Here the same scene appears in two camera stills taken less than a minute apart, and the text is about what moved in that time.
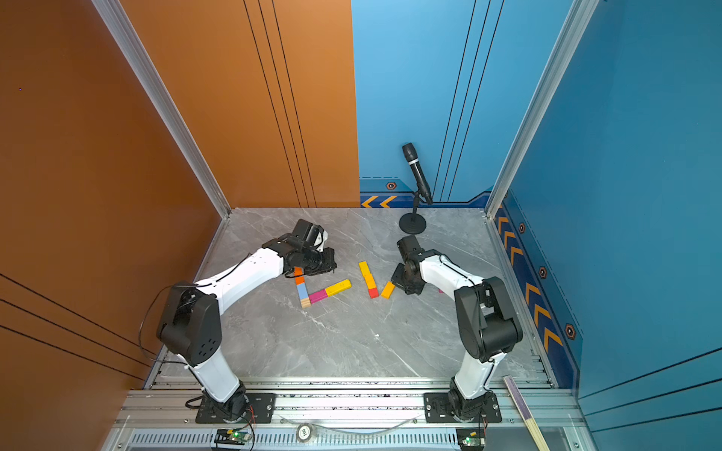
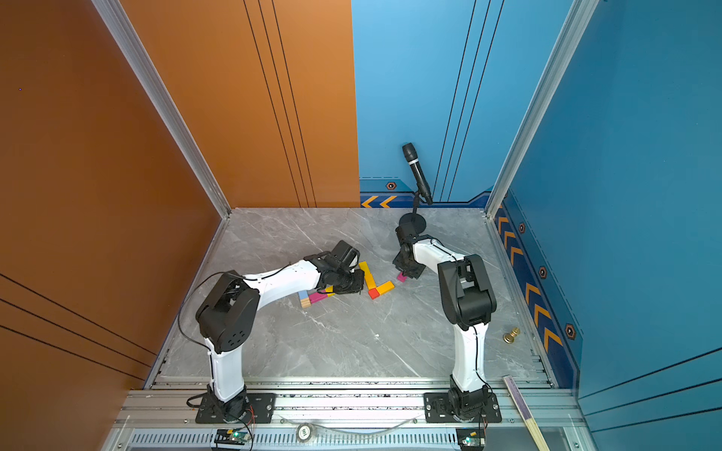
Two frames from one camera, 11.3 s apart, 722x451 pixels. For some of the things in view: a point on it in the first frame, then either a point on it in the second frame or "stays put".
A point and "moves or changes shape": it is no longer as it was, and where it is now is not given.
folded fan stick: [528, 421] stays put
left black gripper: [331, 265] to [359, 284]
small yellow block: [368, 275] stays put
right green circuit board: [471, 439] stays put
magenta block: [317, 296] stays put
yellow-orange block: [387, 290] moves or changes shape
